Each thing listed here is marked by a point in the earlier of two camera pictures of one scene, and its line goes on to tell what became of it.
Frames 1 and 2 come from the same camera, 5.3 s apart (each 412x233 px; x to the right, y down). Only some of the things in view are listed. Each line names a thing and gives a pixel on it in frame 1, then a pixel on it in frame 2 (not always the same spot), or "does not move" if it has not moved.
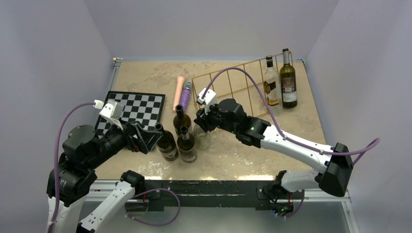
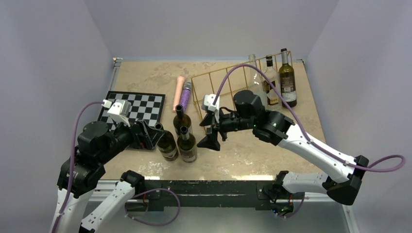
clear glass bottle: x=203 y=139 → x=256 y=83
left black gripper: x=130 y=129 does not move
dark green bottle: x=288 y=82 does not move
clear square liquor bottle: x=272 y=82 does not move
